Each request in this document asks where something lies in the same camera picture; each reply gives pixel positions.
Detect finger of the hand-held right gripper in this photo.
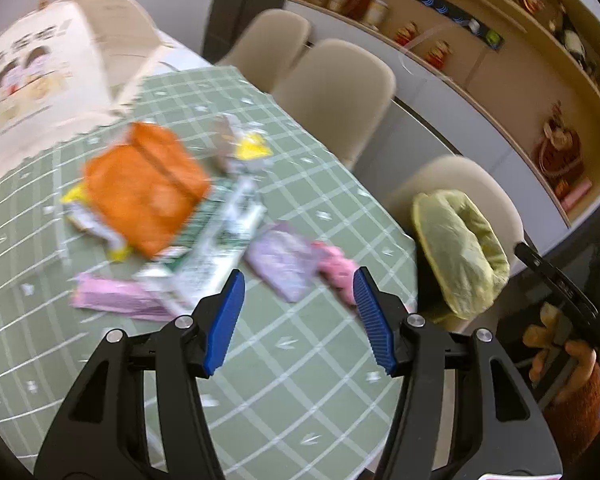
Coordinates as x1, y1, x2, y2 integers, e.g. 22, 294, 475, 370
513, 241, 549, 282

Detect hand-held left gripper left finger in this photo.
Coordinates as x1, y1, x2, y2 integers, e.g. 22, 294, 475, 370
32, 268, 247, 480

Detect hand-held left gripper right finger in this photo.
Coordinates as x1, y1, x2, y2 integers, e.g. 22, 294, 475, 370
352, 266, 563, 480

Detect black trash bin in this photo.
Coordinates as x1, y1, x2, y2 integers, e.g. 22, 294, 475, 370
414, 255, 473, 333

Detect white green milk carton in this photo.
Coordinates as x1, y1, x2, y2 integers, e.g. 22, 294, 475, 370
135, 175, 268, 311

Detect purple snack wrapper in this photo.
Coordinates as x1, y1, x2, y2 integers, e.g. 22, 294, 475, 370
244, 222, 326, 303

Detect pink snack wrapper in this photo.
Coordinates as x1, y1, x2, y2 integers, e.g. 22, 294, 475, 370
70, 272, 181, 321

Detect orange plastic bag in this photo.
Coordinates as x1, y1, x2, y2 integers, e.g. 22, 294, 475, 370
83, 122, 213, 258

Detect yellow snack wrapper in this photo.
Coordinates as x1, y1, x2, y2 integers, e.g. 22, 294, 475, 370
61, 182, 131, 261

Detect person's right forearm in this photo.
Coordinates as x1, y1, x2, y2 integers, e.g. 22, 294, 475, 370
542, 370, 600, 471

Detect person's right hand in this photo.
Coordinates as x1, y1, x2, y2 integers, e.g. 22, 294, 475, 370
522, 302, 600, 405

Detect pink caterpillar toy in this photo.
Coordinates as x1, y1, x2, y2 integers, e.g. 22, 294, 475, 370
312, 241, 363, 308

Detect large brown flower bag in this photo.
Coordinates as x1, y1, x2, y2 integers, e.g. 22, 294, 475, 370
532, 102, 588, 196

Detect white cabinet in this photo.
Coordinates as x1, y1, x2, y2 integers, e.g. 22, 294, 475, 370
285, 0, 571, 271

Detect red monkey figurine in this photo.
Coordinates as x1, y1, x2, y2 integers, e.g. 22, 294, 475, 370
395, 22, 421, 48
425, 40, 452, 68

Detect black power strip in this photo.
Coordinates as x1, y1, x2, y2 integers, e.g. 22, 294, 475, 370
412, 0, 506, 51

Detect white lidded cup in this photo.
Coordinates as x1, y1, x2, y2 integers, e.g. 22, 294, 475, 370
365, 0, 391, 28

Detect wooden wall shelf unit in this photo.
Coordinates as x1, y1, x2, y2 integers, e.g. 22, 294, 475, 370
285, 0, 600, 226

